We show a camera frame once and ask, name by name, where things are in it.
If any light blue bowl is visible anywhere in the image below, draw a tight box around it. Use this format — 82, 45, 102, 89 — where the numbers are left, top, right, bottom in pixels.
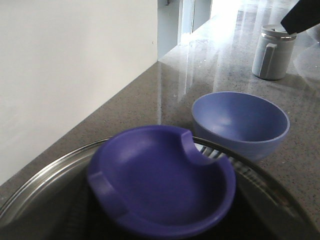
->
191, 91, 290, 162

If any grey lidded mug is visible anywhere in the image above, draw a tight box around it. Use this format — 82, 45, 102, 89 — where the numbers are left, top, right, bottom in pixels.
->
251, 24, 297, 81

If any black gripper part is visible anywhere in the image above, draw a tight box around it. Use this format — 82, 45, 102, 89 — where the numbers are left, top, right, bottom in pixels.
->
280, 0, 320, 35

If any steel sink basin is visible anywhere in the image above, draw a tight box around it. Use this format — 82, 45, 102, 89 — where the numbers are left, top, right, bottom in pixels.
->
0, 140, 320, 240

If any blue pot lid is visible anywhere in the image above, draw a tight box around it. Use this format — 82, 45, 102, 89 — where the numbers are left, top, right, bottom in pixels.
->
87, 125, 236, 240

